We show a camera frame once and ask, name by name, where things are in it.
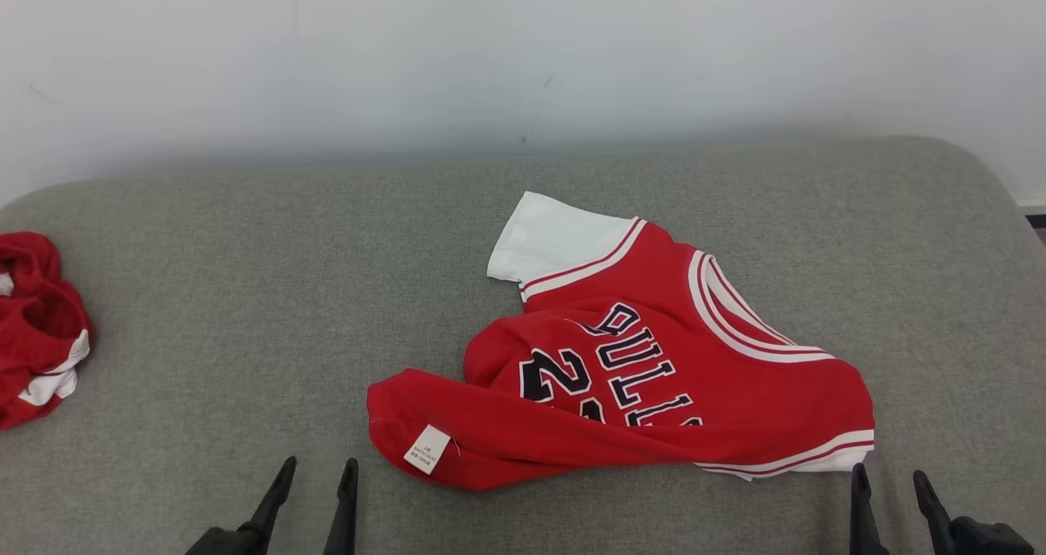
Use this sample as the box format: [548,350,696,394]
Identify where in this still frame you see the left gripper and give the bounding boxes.
[184,456,360,555]

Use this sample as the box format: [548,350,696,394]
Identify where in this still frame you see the red Bulls jersey white sleeves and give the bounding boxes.
[366,191,876,491]

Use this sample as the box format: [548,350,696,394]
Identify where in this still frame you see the red shorts white side stripes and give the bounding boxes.
[0,231,92,431]

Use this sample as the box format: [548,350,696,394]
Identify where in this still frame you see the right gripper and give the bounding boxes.
[850,463,1037,555]

